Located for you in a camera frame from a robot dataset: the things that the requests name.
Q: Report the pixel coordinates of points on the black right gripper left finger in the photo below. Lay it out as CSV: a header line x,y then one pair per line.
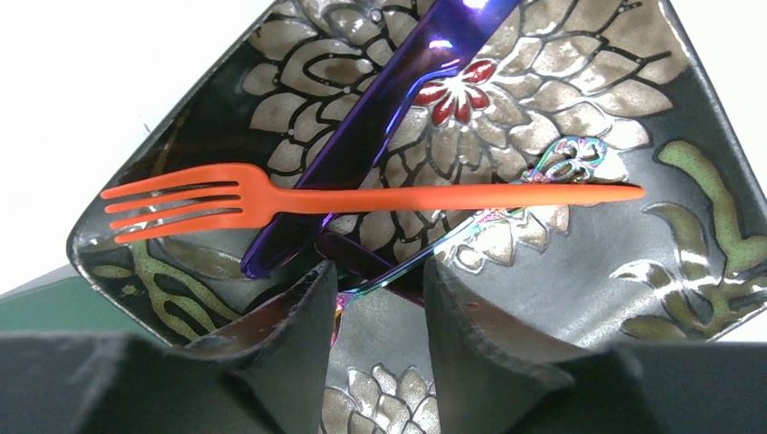
x,y
263,373

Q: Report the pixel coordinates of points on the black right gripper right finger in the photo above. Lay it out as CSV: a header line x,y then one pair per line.
x,y
496,374

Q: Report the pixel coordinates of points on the orange plastic fork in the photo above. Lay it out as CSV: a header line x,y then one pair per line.
x,y
241,196

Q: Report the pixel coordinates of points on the green placemat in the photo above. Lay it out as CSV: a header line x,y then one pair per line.
x,y
66,305

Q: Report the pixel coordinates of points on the gold copper spoon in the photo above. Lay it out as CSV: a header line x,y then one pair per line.
x,y
491,235

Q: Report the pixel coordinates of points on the blue plastic knife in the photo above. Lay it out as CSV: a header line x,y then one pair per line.
x,y
440,45

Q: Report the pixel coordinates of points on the black floral square plate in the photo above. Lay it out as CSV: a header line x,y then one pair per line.
x,y
687,262

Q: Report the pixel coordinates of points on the purple metallic fork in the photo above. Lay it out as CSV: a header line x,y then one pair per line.
x,y
366,264

